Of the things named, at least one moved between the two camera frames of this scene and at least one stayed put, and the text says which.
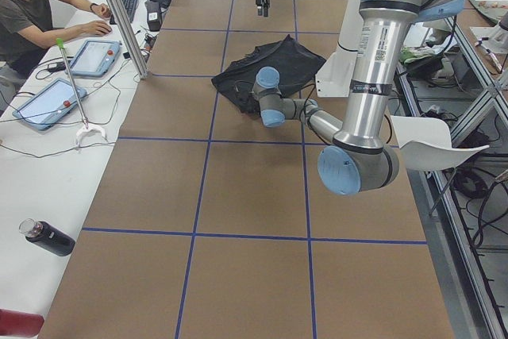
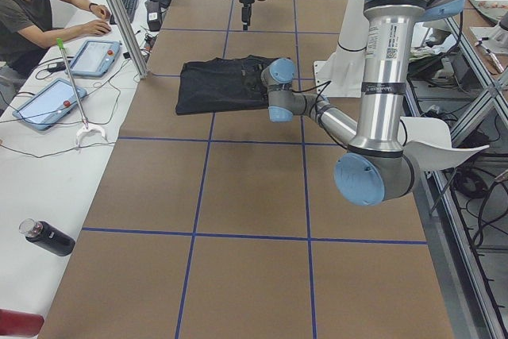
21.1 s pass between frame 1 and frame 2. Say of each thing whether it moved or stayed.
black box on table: stayed
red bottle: stayed
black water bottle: stayed
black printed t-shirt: moved
